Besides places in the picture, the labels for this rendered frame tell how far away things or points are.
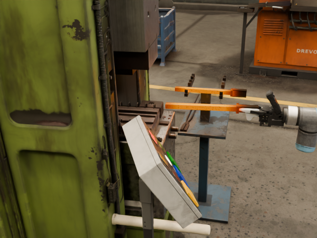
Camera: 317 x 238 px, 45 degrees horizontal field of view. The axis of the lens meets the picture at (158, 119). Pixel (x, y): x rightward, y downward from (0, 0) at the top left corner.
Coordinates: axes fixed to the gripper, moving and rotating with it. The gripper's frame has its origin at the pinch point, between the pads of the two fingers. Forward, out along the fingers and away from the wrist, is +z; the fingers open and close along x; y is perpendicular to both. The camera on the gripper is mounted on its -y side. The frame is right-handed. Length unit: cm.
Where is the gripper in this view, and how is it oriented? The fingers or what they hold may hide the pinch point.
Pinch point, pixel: (242, 107)
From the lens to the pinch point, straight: 184.3
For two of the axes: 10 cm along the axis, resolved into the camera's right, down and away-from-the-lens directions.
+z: -9.8, -0.9, 1.8
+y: 0.0, 9.0, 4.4
